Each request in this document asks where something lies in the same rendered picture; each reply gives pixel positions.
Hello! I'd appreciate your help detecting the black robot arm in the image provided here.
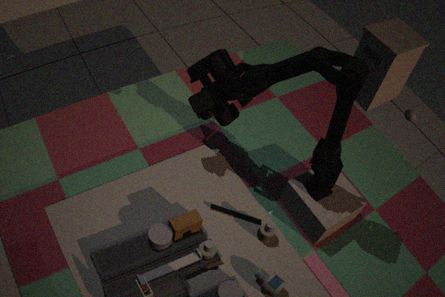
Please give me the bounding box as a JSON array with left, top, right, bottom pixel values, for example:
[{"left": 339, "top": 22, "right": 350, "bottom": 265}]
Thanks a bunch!
[{"left": 188, "top": 47, "right": 369, "bottom": 202}]

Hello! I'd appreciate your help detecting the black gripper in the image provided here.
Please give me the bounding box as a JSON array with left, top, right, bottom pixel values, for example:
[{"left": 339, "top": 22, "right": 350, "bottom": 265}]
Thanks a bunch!
[{"left": 187, "top": 59, "right": 239, "bottom": 127}]

